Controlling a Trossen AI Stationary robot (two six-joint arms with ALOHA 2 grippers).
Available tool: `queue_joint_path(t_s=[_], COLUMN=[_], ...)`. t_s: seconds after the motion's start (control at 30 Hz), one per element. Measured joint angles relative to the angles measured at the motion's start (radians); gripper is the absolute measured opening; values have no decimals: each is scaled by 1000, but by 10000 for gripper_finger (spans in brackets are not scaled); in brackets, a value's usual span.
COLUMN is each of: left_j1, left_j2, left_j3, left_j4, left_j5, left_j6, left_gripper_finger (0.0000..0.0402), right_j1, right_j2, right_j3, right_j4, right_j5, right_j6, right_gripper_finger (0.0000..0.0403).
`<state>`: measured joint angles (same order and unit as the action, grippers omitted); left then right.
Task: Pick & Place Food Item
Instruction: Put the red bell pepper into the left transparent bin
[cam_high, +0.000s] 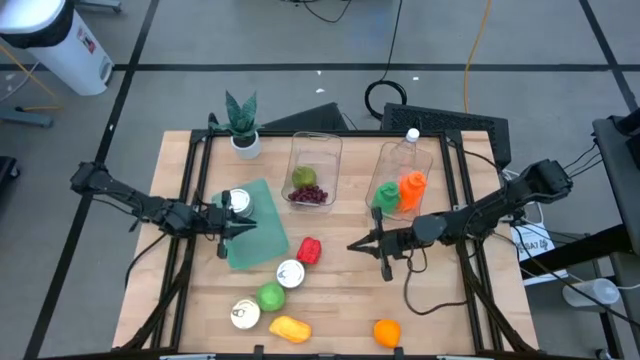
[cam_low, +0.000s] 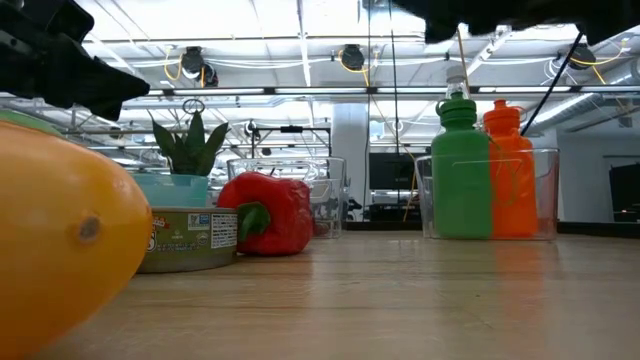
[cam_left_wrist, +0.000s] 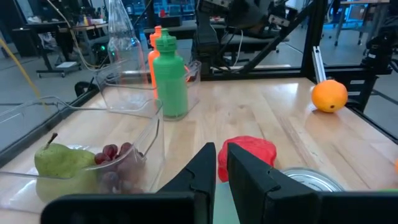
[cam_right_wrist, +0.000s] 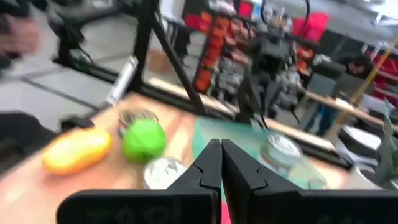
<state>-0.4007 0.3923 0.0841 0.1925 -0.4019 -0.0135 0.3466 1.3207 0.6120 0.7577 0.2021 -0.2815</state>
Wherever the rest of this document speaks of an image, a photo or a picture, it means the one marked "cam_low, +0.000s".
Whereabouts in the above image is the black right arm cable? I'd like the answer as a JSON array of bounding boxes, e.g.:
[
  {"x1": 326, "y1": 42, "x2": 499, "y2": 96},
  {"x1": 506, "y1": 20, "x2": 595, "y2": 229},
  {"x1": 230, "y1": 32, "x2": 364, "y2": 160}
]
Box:
[{"x1": 519, "y1": 31, "x2": 585, "y2": 137}]

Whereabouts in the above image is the yellow orange mango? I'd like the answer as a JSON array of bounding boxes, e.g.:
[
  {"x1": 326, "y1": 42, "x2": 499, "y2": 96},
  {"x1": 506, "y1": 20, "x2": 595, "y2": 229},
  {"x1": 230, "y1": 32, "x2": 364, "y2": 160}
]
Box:
[{"x1": 0, "y1": 118, "x2": 155, "y2": 360}]

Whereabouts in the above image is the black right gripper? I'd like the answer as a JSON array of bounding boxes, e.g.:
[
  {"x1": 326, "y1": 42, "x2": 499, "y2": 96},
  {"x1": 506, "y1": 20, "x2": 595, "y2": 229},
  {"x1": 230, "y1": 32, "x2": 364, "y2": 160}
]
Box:
[{"x1": 394, "y1": 0, "x2": 581, "y2": 44}]

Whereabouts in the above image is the orange plastic squeeze bottle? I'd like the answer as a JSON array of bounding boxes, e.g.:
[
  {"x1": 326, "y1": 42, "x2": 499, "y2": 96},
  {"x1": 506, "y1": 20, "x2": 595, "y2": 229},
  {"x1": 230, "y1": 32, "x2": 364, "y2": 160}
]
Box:
[{"x1": 482, "y1": 98, "x2": 540, "y2": 240}]

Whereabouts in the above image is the black monitor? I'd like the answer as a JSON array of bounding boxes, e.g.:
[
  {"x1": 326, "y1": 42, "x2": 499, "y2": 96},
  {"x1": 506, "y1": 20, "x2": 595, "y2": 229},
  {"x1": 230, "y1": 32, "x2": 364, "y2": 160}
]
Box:
[{"x1": 368, "y1": 152, "x2": 420, "y2": 191}]

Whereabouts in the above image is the tin can green label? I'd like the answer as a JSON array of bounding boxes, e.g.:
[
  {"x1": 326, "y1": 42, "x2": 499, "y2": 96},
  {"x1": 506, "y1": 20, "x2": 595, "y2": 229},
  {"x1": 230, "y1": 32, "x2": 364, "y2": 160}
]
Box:
[{"x1": 135, "y1": 206, "x2": 240, "y2": 275}]

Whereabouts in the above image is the clear bottle with white cap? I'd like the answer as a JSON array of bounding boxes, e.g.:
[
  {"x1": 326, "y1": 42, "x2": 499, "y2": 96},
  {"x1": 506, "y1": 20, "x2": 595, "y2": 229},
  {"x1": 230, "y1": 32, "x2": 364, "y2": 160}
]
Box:
[{"x1": 444, "y1": 65, "x2": 469, "y2": 99}]

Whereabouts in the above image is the clear plastic bin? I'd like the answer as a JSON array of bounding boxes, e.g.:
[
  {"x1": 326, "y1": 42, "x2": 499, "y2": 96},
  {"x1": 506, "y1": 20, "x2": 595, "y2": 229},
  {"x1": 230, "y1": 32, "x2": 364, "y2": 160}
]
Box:
[
  {"x1": 227, "y1": 156, "x2": 348, "y2": 240},
  {"x1": 414, "y1": 148, "x2": 561, "y2": 242}
]

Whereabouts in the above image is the teal plastic bin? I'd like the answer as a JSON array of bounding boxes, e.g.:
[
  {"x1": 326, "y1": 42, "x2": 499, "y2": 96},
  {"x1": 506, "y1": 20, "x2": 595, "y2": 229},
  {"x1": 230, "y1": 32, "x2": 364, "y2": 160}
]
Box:
[{"x1": 130, "y1": 172, "x2": 210, "y2": 209}]

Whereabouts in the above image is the small potted green plant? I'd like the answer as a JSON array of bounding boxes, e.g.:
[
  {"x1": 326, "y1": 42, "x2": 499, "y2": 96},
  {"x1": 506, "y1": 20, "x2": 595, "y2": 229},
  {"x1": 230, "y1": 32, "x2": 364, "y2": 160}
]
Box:
[{"x1": 148, "y1": 110, "x2": 231, "y2": 176}]

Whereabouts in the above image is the black metal rack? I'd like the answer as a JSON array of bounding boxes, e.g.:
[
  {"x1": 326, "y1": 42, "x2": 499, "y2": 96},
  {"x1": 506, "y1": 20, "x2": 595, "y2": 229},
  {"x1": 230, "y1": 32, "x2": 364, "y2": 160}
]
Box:
[{"x1": 249, "y1": 124, "x2": 333, "y2": 160}]

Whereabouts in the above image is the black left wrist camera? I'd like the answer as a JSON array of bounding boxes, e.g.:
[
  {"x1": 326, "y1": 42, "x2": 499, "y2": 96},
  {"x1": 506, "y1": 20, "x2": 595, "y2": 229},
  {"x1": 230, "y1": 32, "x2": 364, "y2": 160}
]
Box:
[{"x1": 44, "y1": 0, "x2": 96, "y2": 45}]

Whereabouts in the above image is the yellow cable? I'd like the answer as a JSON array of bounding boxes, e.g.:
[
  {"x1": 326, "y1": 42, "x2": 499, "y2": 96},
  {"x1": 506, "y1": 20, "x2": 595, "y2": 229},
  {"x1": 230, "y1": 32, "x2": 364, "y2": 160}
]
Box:
[{"x1": 455, "y1": 28, "x2": 472, "y2": 97}]

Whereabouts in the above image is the black cord reel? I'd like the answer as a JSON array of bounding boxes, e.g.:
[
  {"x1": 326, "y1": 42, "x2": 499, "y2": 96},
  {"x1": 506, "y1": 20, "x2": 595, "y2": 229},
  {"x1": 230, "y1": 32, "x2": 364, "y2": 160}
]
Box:
[
  {"x1": 179, "y1": 45, "x2": 220, "y2": 89},
  {"x1": 567, "y1": 42, "x2": 599, "y2": 71},
  {"x1": 341, "y1": 43, "x2": 366, "y2": 72}
]

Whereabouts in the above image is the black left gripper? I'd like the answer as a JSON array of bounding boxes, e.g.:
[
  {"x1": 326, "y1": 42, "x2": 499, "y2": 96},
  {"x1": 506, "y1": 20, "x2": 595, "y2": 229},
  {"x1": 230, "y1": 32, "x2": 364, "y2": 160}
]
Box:
[{"x1": 0, "y1": 27, "x2": 151, "y2": 121}]

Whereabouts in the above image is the red bell pepper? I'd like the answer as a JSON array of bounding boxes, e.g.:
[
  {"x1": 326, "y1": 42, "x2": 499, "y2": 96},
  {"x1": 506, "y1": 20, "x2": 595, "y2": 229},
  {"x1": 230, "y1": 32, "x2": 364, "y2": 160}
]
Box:
[{"x1": 216, "y1": 170, "x2": 315, "y2": 257}]

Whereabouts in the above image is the green plastic squeeze bottle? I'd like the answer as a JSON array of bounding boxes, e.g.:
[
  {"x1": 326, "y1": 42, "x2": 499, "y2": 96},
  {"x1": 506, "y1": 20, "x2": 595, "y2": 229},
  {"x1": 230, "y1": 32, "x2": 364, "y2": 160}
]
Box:
[{"x1": 430, "y1": 91, "x2": 494, "y2": 240}]

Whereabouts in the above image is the black cabinet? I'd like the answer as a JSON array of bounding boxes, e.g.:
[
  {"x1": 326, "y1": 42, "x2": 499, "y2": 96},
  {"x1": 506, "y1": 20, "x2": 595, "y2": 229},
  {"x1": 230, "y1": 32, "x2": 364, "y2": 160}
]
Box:
[{"x1": 608, "y1": 162, "x2": 640, "y2": 224}]

